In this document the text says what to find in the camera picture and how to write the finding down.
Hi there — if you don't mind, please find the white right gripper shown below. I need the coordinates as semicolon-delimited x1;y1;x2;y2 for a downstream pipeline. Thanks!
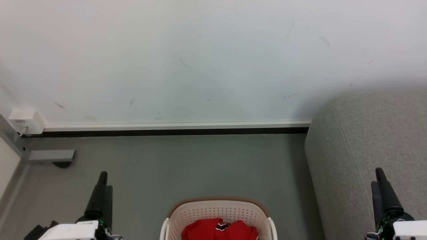
365;167;427;240

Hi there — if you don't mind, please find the white wall cable duct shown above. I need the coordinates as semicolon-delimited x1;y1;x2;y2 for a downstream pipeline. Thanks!
43;120;312;132

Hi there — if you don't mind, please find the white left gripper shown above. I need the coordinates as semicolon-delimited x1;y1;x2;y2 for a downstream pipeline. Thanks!
38;171;122;240

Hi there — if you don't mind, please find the red garment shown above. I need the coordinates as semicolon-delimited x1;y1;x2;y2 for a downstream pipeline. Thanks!
181;218;259;240

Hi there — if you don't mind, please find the cream perforated laundry basket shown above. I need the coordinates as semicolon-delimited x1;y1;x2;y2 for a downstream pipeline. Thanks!
160;196;278;240

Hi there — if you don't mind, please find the grey metal frame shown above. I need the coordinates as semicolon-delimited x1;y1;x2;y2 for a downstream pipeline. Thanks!
0;113;77;164

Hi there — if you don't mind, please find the grey fabric sofa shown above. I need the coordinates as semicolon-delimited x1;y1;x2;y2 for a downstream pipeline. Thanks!
304;91;427;240

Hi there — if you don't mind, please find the white wall socket box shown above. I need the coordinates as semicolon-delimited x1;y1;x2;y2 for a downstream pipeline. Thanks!
8;108;46;136

